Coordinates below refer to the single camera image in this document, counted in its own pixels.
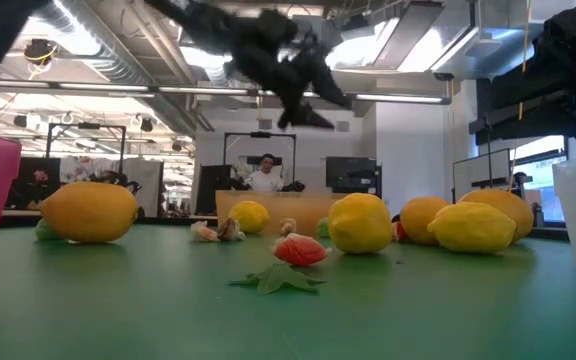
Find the spiral silver ventilation duct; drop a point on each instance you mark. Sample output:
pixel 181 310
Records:
pixel 138 62

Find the large red-capped toy mushroom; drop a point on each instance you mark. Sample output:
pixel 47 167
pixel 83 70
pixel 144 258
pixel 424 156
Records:
pixel 299 250

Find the black equipment cabinet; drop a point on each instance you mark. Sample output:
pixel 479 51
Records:
pixel 350 172

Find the small pink-capped toy mushroom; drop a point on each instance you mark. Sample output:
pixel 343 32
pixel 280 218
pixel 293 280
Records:
pixel 288 226

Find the green table mat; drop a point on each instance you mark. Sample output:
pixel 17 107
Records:
pixel 118 310

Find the black monitor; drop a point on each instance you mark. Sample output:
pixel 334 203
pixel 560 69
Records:
pixel 215 185

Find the white partition panel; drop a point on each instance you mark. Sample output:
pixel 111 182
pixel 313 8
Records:
pixel 148 185

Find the person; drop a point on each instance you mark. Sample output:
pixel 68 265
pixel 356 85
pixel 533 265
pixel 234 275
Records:
pixel 266 180

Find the rectangular silver ventilation duct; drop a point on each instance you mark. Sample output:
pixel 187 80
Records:
pixel 458 40

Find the black ceiling-mounted device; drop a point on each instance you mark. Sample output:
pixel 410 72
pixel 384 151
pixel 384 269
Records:
pixel 39 50

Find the black background machine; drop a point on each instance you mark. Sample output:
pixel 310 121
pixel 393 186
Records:
pixel 113 181

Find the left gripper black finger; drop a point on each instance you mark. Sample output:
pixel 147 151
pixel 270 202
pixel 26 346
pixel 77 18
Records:
pixel 325 82
pixel 300 117

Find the orange plastic basket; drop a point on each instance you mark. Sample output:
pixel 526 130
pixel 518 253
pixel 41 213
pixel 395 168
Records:
pixel 288 207

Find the pink-white toy mushroom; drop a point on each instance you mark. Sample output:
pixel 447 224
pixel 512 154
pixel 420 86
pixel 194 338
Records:
pixel 203 232

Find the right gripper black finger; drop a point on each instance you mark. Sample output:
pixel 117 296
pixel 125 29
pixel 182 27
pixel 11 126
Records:
pixel 568 117
pixel 523 77

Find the orange toy citrus fruit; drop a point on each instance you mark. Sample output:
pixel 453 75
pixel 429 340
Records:
pixel 510 207
pixel 420 219
pixel 88 212

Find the bright window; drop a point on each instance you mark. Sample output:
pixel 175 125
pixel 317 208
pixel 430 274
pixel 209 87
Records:
pixel 543 175

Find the yellow toy lemon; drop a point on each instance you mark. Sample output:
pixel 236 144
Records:
pixel 470 228
pixel 360 225
pixel 249 216

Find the long ceiling light bar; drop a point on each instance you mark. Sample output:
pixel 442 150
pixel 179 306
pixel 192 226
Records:
pixel 203 91

